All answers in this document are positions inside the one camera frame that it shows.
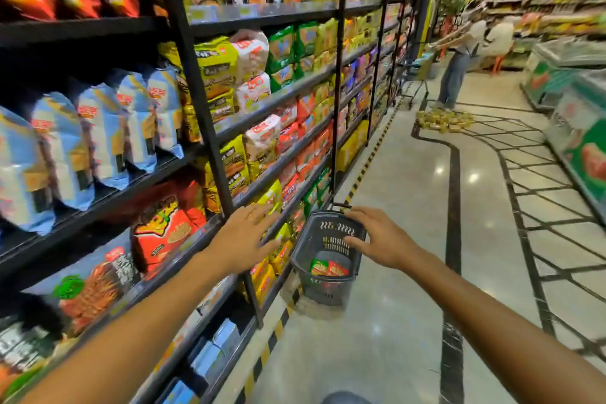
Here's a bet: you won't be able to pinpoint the person's right hand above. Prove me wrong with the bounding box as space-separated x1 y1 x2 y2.
343 206 418 272

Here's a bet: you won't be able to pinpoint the person's left hand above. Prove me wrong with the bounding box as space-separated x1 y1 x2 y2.
203 205 283 277

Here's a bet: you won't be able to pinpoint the row of orange chip bags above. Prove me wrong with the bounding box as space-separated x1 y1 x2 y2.
131 181 208 272

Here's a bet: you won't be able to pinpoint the row of small blue boxes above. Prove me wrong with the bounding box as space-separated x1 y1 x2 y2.
161 318 242 404

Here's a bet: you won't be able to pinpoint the blue puffed snack bag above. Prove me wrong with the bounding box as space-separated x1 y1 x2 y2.
28 91 96 211
114 68 159 173
76 81 131 192
146 68 186 158
0 105 56 234

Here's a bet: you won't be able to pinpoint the dark shrimp chip bags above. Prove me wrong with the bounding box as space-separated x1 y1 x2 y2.
52 247 138 334
0 295 68 391

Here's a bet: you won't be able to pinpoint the stack of light green bags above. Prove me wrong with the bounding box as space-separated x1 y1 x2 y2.
268 15 342 92

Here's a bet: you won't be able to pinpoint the black metal shelf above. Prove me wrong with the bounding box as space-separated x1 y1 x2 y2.
0 0 446 404

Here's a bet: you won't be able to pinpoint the stocked store shelf unit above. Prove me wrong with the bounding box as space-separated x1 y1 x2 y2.
445 0 606 69

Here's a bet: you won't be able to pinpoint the person's left forearm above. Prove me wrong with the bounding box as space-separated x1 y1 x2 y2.
19 252 238 404

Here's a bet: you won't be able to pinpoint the person's right forearm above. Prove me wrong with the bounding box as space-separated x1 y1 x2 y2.
400 246 606 404

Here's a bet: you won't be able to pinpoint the black shopping basket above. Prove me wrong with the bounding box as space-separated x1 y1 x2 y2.
288 202 369 308

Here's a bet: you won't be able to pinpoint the pile of yellow packets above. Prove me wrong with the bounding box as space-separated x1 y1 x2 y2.
417 107 477 133

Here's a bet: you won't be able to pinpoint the small metal trolley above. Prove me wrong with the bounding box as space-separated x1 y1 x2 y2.
396 50 437 111

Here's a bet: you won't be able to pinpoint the white green chest freezer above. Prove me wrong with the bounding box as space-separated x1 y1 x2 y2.
521 37 606 111
546 70 606 222

